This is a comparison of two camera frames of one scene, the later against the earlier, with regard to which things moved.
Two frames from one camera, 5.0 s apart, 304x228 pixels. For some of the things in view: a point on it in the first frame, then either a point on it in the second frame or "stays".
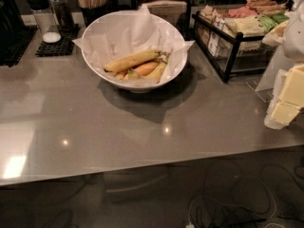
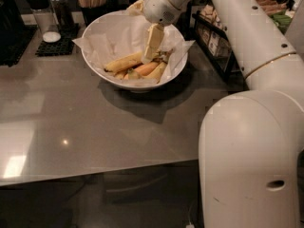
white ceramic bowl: (134, 50) stays
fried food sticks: (135, 60) stays
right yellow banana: (156, 72) stays
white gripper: (294, 37) -> (157, 8)
